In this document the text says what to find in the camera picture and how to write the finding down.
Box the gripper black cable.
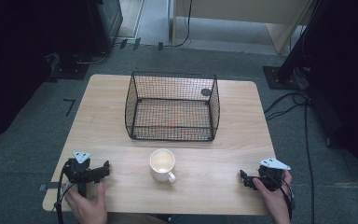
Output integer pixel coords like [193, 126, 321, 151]
[53, 161, 76, 224]
[268, 172, 296, 222]

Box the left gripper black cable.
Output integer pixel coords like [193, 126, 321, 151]
[53, 161, 76, 224]

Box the person's left hand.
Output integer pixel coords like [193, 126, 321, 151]
[62, 181, 108, 224]

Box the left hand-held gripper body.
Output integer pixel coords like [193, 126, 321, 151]
[62, 150, 104, 198]

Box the beige wooden furniture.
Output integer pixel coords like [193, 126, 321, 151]
[170, 0, 313, 55]

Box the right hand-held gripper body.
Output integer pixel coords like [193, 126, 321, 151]
[247, 157, 292, 191]

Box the black tape corner mark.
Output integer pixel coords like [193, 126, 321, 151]
[62, 98, 76, 118]

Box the grey tape strip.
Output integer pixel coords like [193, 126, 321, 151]
[37, 183, 61, 192]

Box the hanging black cable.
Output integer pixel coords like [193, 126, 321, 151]
[167, 0, 194, 49]

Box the person's right hand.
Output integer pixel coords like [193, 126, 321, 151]
[252, 170, 294, 224]

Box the black stand base plate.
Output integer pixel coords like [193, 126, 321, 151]
[45, 51, 90, 82]

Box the black cabinet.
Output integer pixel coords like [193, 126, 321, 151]
[85, 0, 124, 55]

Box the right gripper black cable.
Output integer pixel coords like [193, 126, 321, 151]
[268, 172, 296, 222]

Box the black metal stand with base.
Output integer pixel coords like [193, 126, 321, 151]
[262, 0, 325, 91]

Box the long black floor cable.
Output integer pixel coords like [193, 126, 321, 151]
[303, 102, 317, 224]

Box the dark curtain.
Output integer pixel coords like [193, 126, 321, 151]
[0, 0, 91, 147]

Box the black floor cable bundle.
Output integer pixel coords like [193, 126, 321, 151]
[263, 89, 312, 122]

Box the white cup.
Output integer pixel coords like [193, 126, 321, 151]
[148, 147, 178, 184]

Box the black wire mesh basket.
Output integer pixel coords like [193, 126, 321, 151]
[124, 71, 221, 143]

